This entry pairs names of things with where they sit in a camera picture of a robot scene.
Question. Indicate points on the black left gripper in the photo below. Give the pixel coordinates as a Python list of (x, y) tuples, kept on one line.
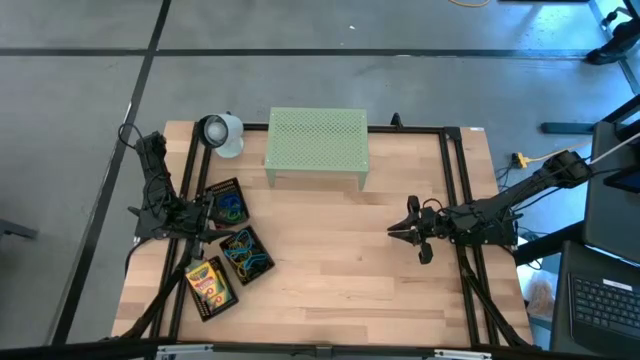
[(200, 222)]

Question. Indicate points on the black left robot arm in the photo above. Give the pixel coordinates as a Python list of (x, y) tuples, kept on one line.
[(155, 185)]

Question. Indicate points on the white desk lamp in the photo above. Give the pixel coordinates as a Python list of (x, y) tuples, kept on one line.
[(225, 137)]

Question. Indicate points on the yellow rubber band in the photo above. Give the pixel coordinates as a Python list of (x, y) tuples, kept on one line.
[(231, 240), (244, 272)]

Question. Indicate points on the person's shoe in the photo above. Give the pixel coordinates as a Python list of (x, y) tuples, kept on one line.
[(615, 45)]

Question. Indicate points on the silver metal bracket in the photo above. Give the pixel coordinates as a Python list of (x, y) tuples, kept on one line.
[(182, 351), (462, 354)]

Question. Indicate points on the yellow power strip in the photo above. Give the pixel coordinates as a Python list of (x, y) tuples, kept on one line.
[(523, 161)]

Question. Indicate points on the grey stand foot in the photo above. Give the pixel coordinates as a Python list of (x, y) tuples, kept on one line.
[(17, 231)]

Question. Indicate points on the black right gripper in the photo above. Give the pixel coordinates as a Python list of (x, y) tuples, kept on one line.
[(430, 227)]

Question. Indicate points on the black stand foot bar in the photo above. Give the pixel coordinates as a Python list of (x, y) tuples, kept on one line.
[(565, 128)]

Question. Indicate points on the black plastic basket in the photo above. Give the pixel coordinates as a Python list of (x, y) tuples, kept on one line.
[(215, 186), (206, 312), (250, 234)]

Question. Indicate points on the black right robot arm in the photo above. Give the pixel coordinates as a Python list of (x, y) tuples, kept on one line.
[(500, 215)]

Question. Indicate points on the dark grey laptop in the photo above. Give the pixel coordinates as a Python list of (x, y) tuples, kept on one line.
[(600, 310)]

